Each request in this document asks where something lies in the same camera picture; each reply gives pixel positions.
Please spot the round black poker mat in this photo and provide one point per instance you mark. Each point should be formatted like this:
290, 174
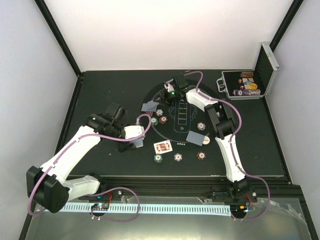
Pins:
182, 118

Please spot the purple chips row in case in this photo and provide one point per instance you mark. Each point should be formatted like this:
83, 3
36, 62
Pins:
246, 92

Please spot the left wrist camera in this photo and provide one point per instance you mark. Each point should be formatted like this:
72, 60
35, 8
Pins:
133, 131

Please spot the card boxes in case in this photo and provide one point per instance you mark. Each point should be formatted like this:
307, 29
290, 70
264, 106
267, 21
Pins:
249, 84

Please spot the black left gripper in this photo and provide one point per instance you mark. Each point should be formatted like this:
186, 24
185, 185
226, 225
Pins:
125, 146

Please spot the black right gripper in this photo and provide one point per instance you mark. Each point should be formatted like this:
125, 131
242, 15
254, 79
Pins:
164, 98

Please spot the green poker chip stack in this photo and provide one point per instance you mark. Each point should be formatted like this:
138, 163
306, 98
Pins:
158, 158

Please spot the black aluminium rail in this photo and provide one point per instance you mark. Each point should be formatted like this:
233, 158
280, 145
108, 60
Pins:
214, 188

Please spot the red poker chip stack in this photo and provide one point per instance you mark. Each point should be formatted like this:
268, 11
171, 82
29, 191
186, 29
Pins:
201, 155

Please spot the brown chips row in case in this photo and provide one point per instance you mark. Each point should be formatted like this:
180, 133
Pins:
247, 74

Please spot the aluminium poker case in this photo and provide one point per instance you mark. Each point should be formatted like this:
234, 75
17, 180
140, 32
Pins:
265, 72

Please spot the black left motor block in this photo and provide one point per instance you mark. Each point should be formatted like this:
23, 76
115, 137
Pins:
115, 112

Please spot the blue card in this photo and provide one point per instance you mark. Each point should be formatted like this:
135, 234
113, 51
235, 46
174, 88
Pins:
142, 108
150, 106
195, 138

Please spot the white slotted cable duct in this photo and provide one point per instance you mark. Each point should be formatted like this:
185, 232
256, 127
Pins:
132, 208

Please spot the blue poker chip stack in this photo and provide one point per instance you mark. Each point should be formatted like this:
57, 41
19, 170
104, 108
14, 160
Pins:
178, 157

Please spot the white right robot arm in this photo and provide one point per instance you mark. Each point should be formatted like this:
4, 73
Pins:
220, 116

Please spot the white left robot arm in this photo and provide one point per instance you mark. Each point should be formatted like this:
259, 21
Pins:
48, 185

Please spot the king of hearts card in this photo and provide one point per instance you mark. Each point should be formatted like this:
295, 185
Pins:
163, 147

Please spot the white dealer button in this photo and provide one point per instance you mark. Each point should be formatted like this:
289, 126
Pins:
206, 140

